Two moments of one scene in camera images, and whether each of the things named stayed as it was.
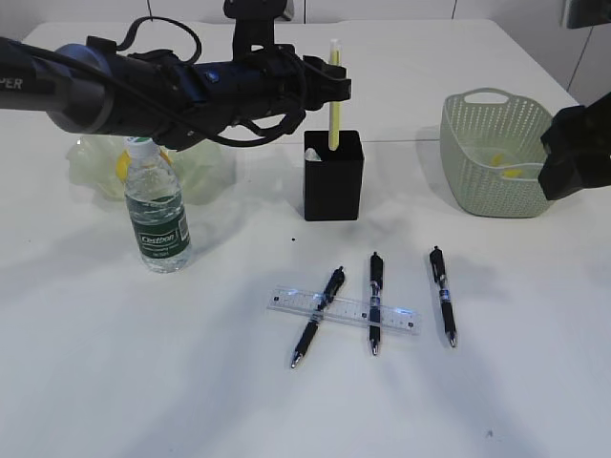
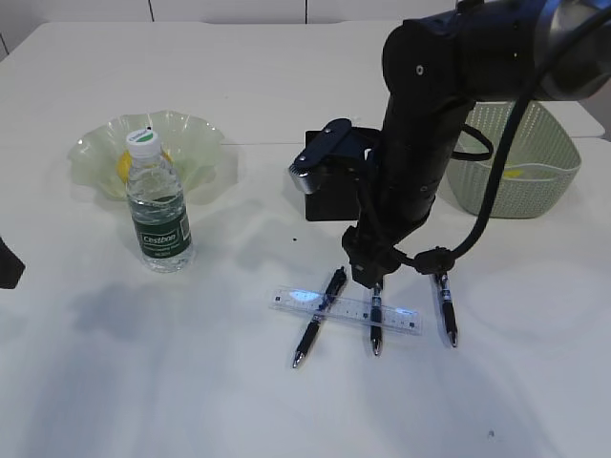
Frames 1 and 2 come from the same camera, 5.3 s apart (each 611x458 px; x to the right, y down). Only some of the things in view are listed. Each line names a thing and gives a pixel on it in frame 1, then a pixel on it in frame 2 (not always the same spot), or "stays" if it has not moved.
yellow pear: (123, 162) stays
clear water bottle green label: (156, 209) stays
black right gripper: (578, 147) to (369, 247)
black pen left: (336, 282) stays
